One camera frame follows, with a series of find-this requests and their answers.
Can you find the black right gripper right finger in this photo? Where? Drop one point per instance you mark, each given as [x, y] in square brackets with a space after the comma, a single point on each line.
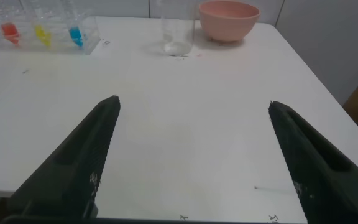
[322, 174]

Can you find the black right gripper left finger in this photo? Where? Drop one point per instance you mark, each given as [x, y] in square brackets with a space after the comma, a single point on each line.
[73, 161]

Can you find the test tube with blue pigment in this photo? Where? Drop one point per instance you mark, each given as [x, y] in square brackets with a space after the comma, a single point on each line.
[76, 35]

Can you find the test tube with red pigment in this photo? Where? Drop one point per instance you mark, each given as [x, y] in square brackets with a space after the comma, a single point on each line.
[10, 32]

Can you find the clear acrylic test tube rack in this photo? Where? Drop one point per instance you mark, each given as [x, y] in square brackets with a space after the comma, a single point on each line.
[90, 34]

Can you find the test tube with yellow pigment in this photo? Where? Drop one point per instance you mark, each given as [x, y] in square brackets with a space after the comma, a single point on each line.
[43, 35]

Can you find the clear glass beaker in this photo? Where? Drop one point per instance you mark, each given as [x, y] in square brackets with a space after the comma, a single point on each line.
[178, 46]

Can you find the pink bowl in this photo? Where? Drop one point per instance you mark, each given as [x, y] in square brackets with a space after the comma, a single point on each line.
[228, 25]

